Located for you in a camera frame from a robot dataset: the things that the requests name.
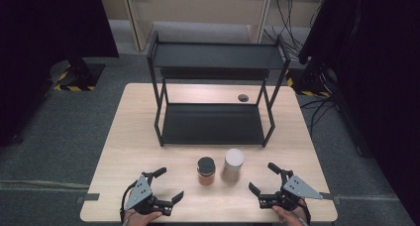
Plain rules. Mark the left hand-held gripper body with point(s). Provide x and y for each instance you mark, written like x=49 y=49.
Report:
x=142 y=193

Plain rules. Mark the grey floor tape piece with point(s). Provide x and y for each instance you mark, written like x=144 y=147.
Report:
x=330 y=197
x=88 y=197

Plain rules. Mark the round black table grommet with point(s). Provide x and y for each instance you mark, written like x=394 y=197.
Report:
x=243 y=98

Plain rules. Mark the stand base with hazard tape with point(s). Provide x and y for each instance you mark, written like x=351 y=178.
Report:
x=82 y=79
x=308 y=87

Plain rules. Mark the person's right hand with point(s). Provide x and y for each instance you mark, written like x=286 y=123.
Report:
x=287 y=216

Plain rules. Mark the person's left hand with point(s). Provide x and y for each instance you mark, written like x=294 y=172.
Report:
x=142 y=218

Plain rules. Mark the black curtain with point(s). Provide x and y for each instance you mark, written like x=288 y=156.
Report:
x=39 y=54
x=379 y=70

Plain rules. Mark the black-lidded jar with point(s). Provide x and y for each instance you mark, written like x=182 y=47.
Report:
x=206 y=169

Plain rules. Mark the black metal two-tier shelf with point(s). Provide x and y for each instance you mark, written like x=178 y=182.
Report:
x=214 y=56

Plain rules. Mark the white-lidded jar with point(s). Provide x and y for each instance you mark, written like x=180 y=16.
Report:
x=233 y=165

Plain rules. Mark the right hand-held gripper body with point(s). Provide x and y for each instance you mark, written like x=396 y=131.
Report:
x=297 y=188

